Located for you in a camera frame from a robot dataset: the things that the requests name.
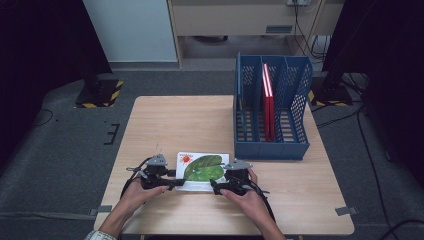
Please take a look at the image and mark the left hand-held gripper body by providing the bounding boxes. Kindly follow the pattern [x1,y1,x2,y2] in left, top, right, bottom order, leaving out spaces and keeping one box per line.
[139,153,169,190]

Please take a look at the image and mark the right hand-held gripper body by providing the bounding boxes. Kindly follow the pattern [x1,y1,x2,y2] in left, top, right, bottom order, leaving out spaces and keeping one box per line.
[222,159,254,196]

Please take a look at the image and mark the white book with green leaf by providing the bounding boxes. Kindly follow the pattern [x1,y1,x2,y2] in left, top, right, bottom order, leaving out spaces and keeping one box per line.
[174,152,231,193]

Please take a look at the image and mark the blue plastic file rack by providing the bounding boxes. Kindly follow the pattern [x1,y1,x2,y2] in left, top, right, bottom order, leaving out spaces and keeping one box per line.
[233,52,314,162]

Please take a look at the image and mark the person's right hand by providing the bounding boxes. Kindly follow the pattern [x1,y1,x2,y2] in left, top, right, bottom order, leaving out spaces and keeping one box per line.
[219,168,268,223]

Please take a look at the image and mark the person's left hand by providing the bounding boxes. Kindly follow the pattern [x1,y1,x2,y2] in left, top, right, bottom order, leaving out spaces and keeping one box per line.
[121,176,170,218]

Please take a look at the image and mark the black stand with striped base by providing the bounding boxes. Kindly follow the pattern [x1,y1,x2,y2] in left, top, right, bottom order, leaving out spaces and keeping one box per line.
[308,71,354,108]
[73,59,124,109]

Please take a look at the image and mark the white panel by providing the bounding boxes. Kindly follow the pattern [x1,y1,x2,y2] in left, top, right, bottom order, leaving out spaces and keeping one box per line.
[82,0,178,63]

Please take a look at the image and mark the grey cabinet label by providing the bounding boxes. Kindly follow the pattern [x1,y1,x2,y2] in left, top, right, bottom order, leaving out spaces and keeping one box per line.
[265,24,294,34]

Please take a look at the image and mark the beige cabinet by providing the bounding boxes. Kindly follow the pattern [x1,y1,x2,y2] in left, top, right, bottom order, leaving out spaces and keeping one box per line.
[166,0,346,68]

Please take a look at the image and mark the black curtain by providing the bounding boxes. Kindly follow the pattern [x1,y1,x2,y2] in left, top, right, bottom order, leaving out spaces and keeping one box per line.
[0,0,113,168]
[321,0,424,188]

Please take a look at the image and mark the left hand-held gripper cable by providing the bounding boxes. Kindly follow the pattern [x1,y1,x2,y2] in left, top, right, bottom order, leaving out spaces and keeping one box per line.
[119,156,155,198]

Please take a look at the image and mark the hand-held gripper cable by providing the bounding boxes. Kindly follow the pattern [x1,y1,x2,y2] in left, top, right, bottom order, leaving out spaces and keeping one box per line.
[233,176,278,224]
[119,156,155,198]

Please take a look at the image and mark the right hand-held gripper cable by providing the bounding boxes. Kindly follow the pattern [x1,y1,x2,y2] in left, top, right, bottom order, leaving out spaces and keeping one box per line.
[233,176,278,224]

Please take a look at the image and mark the thin black floor cable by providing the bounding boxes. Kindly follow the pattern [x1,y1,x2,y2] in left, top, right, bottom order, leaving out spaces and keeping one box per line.
[34,108,54,128]

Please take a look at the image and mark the long black floor cable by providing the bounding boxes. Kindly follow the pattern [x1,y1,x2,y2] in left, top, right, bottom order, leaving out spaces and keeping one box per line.
[355,99,392,240]

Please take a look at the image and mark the black hanging cables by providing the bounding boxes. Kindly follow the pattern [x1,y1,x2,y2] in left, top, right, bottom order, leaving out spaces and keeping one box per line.
[292,0,332,64]

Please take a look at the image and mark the thick black floor cable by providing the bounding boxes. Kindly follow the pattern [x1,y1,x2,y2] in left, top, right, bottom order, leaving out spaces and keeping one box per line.
[379,218,424,240]

